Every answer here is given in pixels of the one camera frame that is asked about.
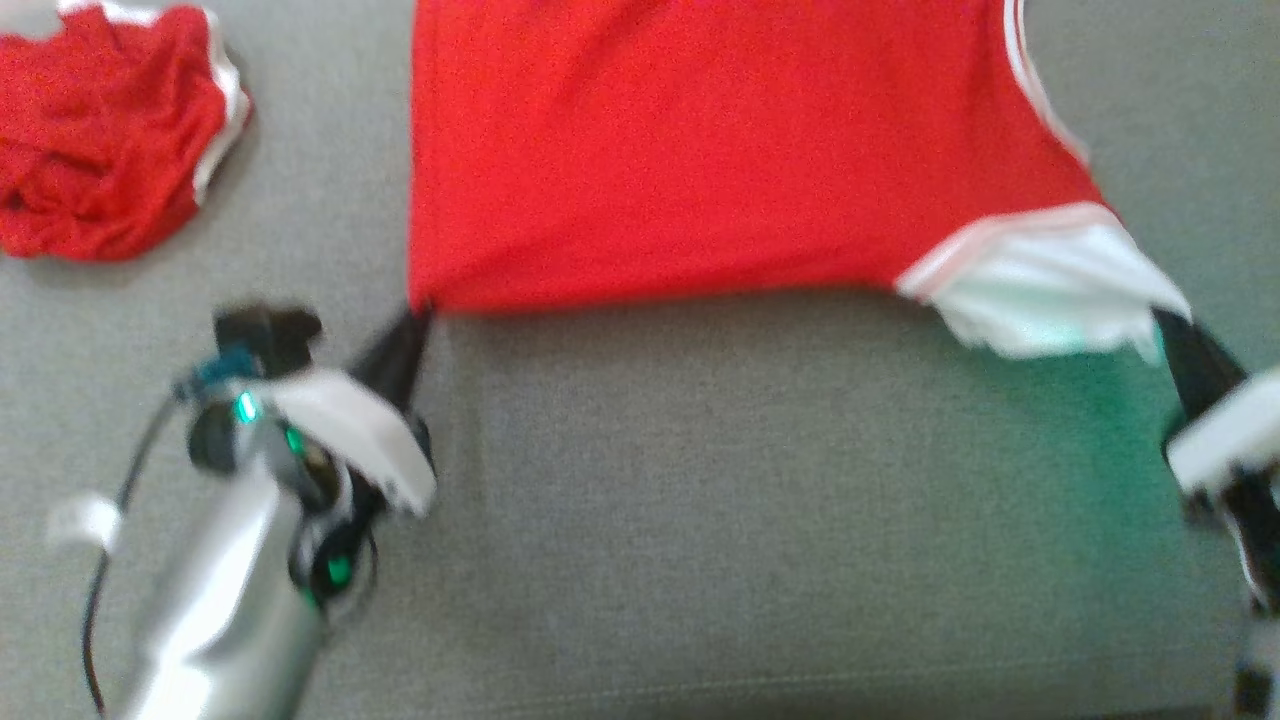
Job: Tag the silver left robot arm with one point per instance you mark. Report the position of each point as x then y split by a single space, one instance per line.
220 620

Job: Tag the grey sofa seat cushion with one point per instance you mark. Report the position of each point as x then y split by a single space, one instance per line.
700 500

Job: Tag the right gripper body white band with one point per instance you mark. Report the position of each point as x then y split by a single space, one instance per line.
1235 440

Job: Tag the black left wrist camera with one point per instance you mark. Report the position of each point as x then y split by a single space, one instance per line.
265 335

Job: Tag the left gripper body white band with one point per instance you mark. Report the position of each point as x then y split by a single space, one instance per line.
370 440

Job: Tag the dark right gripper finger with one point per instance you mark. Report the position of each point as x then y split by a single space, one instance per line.
1185 375
1210 365

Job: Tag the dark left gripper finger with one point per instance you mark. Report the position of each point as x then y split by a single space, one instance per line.
385 355
412 365

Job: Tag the red shorts with white trim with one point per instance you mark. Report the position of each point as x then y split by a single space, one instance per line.
90 150

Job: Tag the red shirt with white sleeves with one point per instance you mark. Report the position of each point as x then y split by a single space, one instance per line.
700 150

